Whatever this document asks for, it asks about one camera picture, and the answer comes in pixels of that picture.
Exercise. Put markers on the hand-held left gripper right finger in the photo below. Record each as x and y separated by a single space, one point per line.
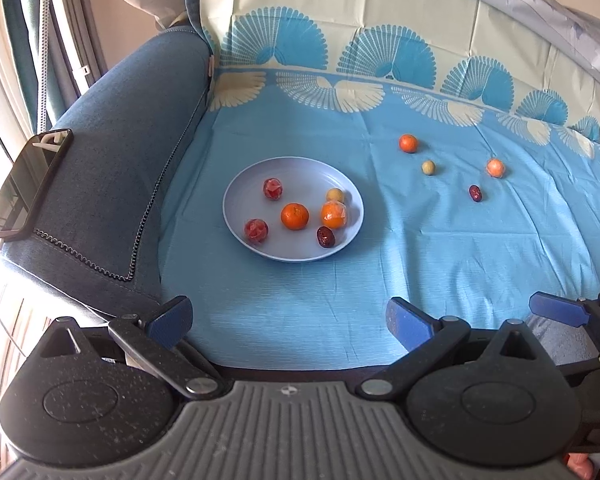
406 325

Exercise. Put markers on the black smartphone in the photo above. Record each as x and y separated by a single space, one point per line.
27 182

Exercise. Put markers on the bare orange mandarin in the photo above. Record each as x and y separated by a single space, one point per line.
295 216
408 143

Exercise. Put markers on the grey curtain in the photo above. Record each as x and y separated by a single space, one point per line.
75 25

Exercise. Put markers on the tan longan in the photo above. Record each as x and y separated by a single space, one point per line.
335 195
428 167

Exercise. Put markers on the plastic-wrapped orange mandarin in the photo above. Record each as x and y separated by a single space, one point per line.
495 167
334 214

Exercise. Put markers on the light blue round plate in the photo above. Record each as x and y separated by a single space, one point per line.
293 210

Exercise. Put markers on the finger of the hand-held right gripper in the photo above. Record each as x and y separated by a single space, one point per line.
557 308

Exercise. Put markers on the dark red jujube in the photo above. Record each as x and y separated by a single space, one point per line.
475 193
325 236

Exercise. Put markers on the plastic-wrapped red fruit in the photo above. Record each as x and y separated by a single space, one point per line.
272 188
256 230

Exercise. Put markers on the person's right hand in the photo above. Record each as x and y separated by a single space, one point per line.
587 466

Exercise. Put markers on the blue fan-patterned tablecloth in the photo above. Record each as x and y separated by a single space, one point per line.
380 260

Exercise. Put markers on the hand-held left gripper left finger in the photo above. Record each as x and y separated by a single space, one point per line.
171 321

